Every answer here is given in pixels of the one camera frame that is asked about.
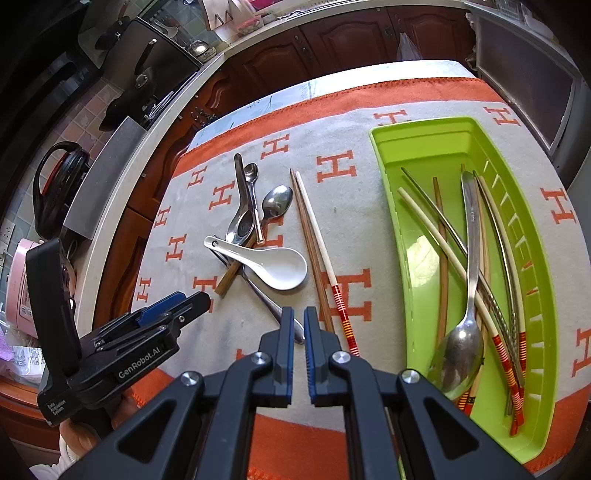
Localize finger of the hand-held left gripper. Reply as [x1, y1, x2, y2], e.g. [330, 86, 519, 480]
[98, 291, 212, 352]
[93, 291, 188, 345]

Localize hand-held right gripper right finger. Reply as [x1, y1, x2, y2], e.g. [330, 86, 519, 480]
[303, 307, 532, 480]

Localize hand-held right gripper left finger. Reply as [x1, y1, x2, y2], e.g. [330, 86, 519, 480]
[60, 307, 296, 480]

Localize steel fork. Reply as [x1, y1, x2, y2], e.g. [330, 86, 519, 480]
[213, 249, 306, 345]

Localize white red-striped chopstick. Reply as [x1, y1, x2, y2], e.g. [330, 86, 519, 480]
[294, 171, 361, 357]
[397, 187, 525, 437]
[475, 172, 528, 425]

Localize reddish brown wooden chopstick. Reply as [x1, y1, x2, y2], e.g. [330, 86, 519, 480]
[289, 168, 335, 334]
[431, 176, 450, 344]

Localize white ceramic spoon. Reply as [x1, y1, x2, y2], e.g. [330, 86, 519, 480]
[204, 234, 308, 292]

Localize steel deep soup spoon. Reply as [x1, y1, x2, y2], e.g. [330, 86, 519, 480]
[225, 152, 256, 244]

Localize steel tablespoon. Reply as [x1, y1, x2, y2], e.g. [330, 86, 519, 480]
[252, 185, 294, 241]

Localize green plastic tray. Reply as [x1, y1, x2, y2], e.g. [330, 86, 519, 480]
[368, 117, 557, 466]

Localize large long-handled steel spoon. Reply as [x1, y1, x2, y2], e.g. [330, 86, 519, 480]
[427, 171, 486, 394]

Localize small steel teaspoon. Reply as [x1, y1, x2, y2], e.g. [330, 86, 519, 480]
[243, 162, 266, 245]

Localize twisted steel chopstick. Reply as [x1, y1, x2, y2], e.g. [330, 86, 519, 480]
[471, 178, 520, 418]
[400, 167, 525, 391]

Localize tan bamboo chopstick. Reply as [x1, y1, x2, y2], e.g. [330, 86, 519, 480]
[478, 194, 491, 301]

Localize person's left hand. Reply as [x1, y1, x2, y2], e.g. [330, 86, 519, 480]
[59, 415, 102, 457]

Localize pink rice cooker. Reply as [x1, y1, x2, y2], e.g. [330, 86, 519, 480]
[6, 237, 40, 340]

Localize grey metal panel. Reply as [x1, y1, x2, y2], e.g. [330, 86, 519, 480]
[64, 116, 149, 241]

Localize orange grey printed blanket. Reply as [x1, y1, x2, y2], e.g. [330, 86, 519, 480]
[130, 76, 591, 480]

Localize black red kitchen appliance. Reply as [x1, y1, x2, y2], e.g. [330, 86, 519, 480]
[31, 141, 91, 237]

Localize black cooktop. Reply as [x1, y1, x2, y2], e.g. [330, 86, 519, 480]
[99, 18, 201, 132]

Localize small metal bowl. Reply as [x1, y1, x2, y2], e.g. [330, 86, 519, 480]
[187, 39, 218, 58]

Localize pink plastic container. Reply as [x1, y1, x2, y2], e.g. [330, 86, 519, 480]
[236, 13, 265, 35]

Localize clear plastic bag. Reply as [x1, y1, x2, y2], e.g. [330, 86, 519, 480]
[396, 32, 423, 61]

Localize grey appliance door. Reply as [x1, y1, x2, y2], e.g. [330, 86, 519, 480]
[551, 134, 591, 199]

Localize grey metal cabinet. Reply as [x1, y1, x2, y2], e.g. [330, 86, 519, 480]
[466, 0, 591, 171]

